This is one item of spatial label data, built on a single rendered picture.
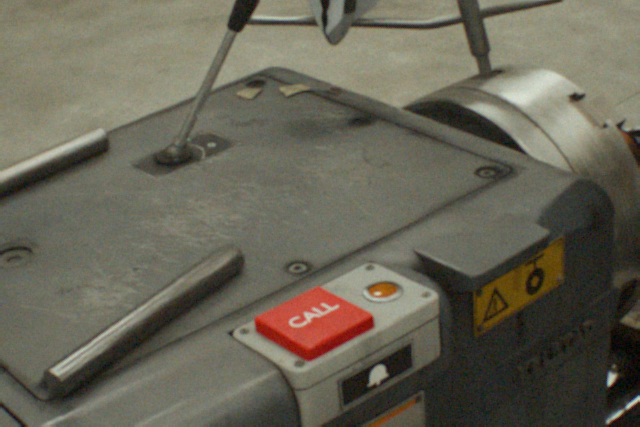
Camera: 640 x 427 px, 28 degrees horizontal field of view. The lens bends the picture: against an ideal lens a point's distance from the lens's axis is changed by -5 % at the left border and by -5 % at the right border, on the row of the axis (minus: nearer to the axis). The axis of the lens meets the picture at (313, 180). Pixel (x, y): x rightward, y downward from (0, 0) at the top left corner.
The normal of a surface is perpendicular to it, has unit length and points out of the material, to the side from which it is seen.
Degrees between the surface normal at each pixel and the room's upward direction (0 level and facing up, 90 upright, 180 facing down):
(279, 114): 0
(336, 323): 0
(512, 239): 0
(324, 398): 90
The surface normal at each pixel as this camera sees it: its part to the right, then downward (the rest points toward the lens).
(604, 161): 0.42, -0.38
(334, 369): 0.64, 0.29
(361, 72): -0.09, -0.90
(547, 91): 0.07, -0.79
